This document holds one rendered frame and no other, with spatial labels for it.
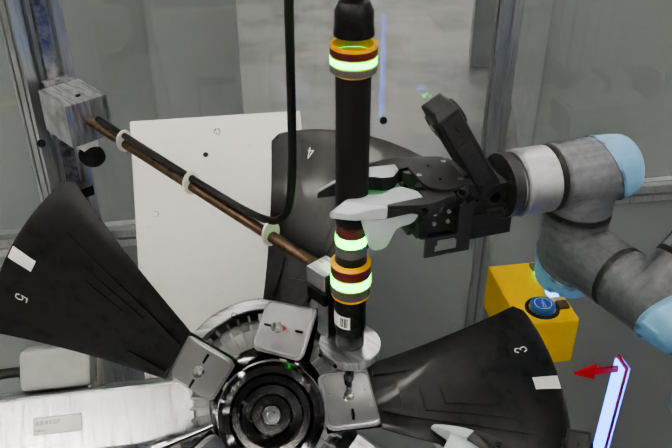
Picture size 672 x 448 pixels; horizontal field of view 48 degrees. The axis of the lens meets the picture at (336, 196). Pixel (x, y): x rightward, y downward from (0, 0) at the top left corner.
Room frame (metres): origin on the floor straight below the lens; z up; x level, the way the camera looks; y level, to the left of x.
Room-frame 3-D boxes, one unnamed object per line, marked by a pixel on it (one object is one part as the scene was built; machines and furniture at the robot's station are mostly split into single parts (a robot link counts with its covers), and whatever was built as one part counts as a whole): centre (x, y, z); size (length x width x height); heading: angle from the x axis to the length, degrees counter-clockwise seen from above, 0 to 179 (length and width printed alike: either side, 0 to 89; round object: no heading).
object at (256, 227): (0.87, 0.20, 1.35); 0.54 x 0.01 x 0.01; 44
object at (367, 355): (0.66, -0.01, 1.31); 0.09 x 0.07 x 0.10; 44
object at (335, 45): (0.65, -0.02, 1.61); 0.04 x 0.04 x 0.03
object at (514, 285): (1.00, -0.33, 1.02); 0.16 x 0.10 x 0.11; 9
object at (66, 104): (1.10, 0.42, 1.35); 0.10 x 0.07 x 0.08; 44
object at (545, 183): (0.72, -0.21, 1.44); 0.08 x 0.05 x 0.08; 19
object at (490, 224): (0.69, -0.13, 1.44); 0.12 x 0.08 x 0.09; 109
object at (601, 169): (0.75, -0.28, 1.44); 0.11 x 0.08 x 0.09; 109
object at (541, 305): (0.95, -0.33, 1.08); 0.04 x 0.04 x 0.02
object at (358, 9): (0.65, -0.02, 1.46); 0.04 x 0.04 x 0.46
